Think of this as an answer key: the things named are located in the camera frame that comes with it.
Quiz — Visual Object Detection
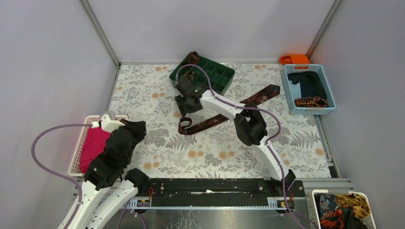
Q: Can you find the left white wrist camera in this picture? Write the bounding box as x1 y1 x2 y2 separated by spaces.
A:
91 114 125 133

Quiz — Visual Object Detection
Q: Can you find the colourful patterned tie in basket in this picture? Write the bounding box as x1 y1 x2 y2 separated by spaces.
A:
294 96 328 107

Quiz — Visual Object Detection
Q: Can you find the brown rolled tie back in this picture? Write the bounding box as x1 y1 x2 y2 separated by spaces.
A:
181 52 200 66

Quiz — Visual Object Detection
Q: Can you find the striped rolled tie in tray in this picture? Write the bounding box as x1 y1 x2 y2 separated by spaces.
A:
181 71 196 83

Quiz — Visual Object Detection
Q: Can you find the gold yellow tie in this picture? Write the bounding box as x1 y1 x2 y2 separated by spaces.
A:
336 193 372 219

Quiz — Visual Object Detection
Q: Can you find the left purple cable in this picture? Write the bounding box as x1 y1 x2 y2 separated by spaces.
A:
31 124 147 229

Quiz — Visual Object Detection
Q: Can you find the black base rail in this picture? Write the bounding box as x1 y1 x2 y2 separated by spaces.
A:
129 178 305 209

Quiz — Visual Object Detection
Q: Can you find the white basket left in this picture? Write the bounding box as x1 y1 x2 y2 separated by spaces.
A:
68 114 128 177

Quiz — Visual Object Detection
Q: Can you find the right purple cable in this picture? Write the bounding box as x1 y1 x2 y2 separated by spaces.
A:
175 64 308 229

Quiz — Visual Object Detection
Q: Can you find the dark red patterned tie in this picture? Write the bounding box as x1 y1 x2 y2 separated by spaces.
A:
178 84 280 135

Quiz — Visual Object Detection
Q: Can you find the green compartment organizer tray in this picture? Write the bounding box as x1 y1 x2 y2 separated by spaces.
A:
169 55 235 95

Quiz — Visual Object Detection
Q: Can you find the orange black floral tie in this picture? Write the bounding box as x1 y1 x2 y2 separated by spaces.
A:
314 193 359 229

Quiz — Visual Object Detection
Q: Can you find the white basket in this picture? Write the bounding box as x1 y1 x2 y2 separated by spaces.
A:
68 114 128 177
306 189 376 229

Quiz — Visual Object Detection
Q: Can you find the floral tablecloth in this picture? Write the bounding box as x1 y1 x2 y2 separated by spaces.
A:
110 64 331 178

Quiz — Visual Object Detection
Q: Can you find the dark navy cloth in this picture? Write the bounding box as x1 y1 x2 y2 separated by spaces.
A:
288 71 326 99

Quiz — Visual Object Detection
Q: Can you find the magenta cloth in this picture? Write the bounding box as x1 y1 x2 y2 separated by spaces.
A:
79 127 111 173

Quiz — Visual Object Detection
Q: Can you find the white basket bottom right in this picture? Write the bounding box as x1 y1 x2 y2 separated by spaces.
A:
306 189 376 229

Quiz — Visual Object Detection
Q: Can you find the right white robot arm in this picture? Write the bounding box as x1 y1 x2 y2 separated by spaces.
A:
175 80 296 197

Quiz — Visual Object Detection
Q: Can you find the orange cloth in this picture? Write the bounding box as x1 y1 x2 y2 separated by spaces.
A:
279 54 310 69

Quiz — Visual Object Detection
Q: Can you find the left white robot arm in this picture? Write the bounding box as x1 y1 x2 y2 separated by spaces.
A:
59 119 149 229

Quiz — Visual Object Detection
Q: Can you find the purple cable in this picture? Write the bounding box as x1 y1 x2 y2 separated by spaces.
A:
175 64 308 229
31 124 147 229

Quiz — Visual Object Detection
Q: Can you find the light blue plastic basket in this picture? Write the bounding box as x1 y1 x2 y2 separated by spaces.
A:
282 64 337 115

